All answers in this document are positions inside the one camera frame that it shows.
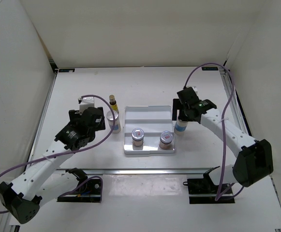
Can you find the blue label shaker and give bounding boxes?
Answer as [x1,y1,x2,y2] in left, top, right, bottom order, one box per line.
[174,118,188,135]
[106,111,121,133]

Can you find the white lid jar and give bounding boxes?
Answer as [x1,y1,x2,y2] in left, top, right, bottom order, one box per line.
[131,128,145,148]
[159,131,174,150]

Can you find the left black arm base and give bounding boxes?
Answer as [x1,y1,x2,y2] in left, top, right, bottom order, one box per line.
[57,168,104,203]

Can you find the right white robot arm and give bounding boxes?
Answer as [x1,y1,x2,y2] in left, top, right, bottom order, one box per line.
[173,87,273,193]

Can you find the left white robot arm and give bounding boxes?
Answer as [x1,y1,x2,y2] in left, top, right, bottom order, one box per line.
[0,107,105,224]

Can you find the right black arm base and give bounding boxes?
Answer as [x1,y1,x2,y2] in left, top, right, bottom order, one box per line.
[183,167,235,204]

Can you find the left yellow label sauce bottle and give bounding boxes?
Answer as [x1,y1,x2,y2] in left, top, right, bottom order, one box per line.
[109,95,119,114]

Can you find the white divided organizer tray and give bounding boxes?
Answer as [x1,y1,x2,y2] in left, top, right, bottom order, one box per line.
[123,106,176,156]

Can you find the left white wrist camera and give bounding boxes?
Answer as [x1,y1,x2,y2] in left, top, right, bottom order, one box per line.
[78,97,95,114]

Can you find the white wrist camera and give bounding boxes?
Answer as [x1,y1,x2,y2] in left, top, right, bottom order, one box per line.
[187,86,198,95]
[78,97,95,114]

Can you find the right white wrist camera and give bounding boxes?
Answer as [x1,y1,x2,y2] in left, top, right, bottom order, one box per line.
[187,86,198,95]

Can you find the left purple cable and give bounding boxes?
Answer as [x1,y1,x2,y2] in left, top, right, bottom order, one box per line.
[0,94,118,214]

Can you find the purple cable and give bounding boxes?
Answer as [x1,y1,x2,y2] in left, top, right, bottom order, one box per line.
[183,63,245,202]
[0,94,118,214]

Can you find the aluminium left rail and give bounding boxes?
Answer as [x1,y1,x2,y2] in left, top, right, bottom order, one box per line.
[27,70,58,162]

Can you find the aluminium rail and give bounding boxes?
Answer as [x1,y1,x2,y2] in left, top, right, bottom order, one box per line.
[27,70,58,162]
[26,167,235,175]
[218,68,259,145]

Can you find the aluminium right rail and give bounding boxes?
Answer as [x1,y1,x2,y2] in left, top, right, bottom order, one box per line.
[218,68,259,145]

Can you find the aluminium front rail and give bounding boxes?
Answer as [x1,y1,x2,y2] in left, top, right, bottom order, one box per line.
[26,167,235,175]

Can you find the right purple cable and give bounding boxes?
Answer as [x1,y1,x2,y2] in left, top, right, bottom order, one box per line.
[183,63,245,202]

